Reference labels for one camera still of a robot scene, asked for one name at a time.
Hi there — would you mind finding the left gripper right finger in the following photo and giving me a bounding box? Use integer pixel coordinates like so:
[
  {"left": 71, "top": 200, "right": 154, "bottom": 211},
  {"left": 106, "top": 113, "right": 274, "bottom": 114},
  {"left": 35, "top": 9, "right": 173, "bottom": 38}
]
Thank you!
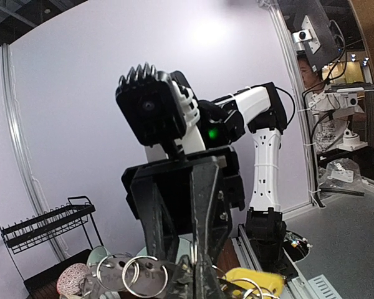
[{"left": 194, "top": 263, "right": 225, "bottom": 299}]

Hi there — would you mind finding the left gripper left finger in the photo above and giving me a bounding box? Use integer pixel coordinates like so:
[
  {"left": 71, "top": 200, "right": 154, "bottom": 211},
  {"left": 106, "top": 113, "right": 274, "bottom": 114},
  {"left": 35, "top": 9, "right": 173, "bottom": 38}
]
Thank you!
[{"left": 166, "top": 255, "right": 196, "bottom": 299}]

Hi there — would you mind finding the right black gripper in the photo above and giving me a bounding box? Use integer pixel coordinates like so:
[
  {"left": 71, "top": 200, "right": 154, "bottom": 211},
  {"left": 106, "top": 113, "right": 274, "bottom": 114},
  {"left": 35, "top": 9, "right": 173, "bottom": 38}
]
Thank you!
[{"left": 121, "top": 146, "right": 245, "bottom": 264}]

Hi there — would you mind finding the metal keyring with red handle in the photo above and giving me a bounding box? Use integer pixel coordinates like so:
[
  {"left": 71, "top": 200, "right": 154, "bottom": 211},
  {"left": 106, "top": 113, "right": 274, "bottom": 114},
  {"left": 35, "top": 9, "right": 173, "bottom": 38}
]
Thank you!
[{"left": 80, "top": 254, "right": 176, "bottom": 298}]

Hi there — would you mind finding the key with yellow tag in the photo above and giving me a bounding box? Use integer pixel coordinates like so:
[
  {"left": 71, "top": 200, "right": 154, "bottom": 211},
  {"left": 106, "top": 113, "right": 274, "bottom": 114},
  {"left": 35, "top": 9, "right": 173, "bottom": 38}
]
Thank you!
[{"left": 220, "top": 267, "right": 284, "bottom": 298}]

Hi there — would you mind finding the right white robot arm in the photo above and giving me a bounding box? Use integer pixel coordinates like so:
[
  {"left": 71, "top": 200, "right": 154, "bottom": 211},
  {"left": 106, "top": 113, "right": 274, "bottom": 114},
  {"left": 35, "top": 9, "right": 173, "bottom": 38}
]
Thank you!
[{"left": 115, "top": 80, "right": 288, "bottom": 273}]

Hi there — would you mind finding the pale green bowl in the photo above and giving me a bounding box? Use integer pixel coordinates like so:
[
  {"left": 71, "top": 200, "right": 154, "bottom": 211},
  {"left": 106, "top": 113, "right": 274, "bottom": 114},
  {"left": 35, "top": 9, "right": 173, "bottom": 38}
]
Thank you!
[{"left": 86, "top": 245, "right": 110, "bottom": 268}]

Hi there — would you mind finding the pink patterned bowl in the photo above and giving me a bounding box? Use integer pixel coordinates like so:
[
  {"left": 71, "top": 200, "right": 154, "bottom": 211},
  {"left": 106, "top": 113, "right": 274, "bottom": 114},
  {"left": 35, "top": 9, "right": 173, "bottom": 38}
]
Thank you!
[{"left": 56, "top": 263, "right": 89, "bottom": 295}]

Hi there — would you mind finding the black dish rack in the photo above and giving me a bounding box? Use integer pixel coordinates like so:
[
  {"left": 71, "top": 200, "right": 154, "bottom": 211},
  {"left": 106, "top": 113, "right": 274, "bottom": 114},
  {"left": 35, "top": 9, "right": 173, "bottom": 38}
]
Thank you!
[{"left": 0, "top": 196, "right": 103, "bottom": 298}]

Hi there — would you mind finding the seated person in background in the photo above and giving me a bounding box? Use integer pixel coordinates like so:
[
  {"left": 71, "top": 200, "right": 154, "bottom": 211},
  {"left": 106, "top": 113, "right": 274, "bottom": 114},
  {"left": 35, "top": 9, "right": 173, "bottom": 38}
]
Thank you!
[{"left": 297, "top": 55, "right": 365, "bottom": 154}]

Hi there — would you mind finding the overhead camera on mount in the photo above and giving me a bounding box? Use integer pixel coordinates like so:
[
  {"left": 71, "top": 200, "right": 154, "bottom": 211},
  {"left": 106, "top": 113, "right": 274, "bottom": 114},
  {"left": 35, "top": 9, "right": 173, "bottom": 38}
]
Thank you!
[{"left": 292, "top": 15, "right": 321, "bottom": 54}]

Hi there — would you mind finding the right aluminium frame post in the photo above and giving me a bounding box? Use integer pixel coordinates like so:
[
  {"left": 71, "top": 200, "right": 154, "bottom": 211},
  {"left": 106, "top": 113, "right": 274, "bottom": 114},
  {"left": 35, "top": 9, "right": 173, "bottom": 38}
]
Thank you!
[{"left": 0, "top": 43, "right": 68, "bottom": 262}]

